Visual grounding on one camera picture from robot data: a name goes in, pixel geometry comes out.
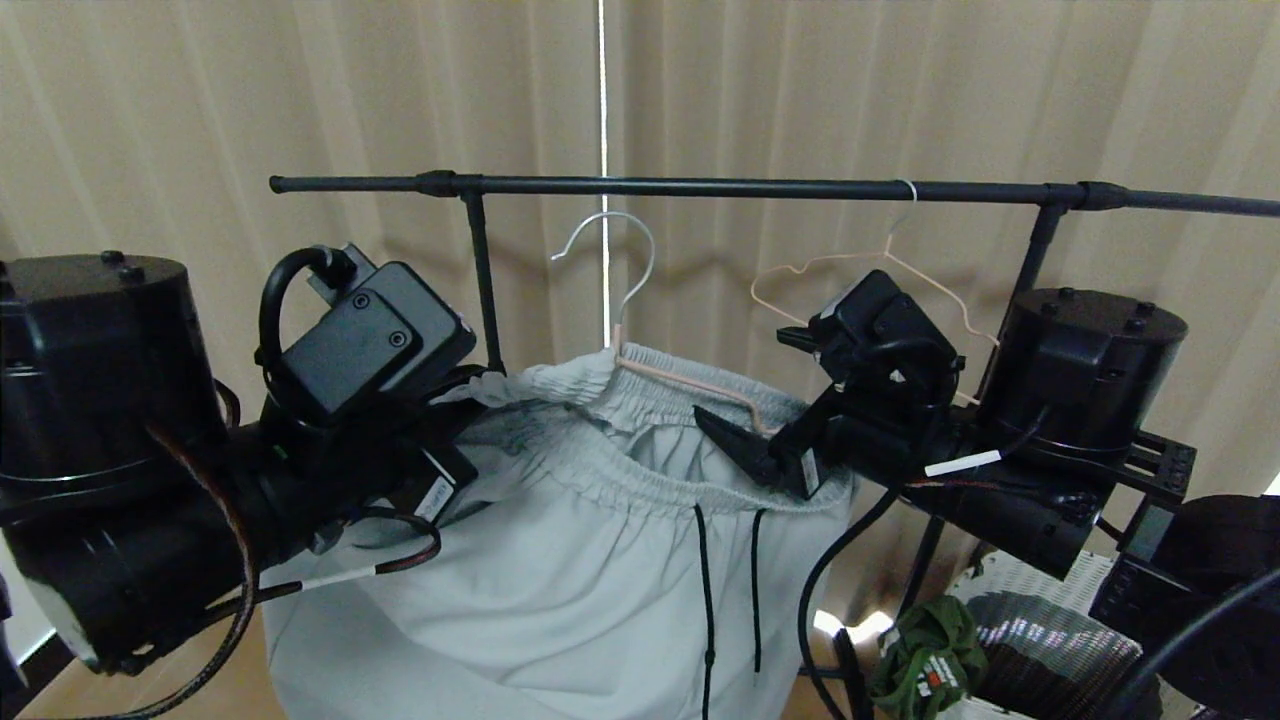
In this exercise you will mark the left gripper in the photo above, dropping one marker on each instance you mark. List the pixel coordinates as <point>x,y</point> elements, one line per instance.
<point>350,480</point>

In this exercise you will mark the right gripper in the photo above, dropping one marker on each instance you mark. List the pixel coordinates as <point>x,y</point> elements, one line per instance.
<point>890,440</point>

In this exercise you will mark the pink clothes hanger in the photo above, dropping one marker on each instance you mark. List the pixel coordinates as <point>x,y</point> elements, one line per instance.
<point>640,372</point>
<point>925,280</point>

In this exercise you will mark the pale grey shorts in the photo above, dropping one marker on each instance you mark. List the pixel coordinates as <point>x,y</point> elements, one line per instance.
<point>580,580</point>

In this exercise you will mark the green printed garment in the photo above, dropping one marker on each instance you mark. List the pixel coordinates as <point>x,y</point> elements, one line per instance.
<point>925,660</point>

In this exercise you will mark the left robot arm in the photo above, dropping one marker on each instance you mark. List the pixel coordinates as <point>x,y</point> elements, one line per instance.
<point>90,350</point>

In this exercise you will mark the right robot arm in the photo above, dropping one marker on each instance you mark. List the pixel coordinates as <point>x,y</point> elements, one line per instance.
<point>1080,370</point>

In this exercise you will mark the black clothes rack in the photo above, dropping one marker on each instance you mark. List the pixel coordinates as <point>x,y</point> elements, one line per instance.
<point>700,187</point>

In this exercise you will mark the white laundry basket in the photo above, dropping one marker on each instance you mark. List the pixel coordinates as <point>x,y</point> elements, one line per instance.
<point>1060,640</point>

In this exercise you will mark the beige curtain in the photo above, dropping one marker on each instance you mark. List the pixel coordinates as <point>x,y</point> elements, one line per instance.
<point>250,120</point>

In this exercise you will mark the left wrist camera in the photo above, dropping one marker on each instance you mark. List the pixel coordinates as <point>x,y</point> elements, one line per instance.
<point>360,340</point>

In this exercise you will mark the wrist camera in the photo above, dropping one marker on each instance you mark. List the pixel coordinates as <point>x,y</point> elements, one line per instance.
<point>360,340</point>
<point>880,330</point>

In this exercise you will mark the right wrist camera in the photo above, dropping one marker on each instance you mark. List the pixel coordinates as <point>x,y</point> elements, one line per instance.
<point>880,330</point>

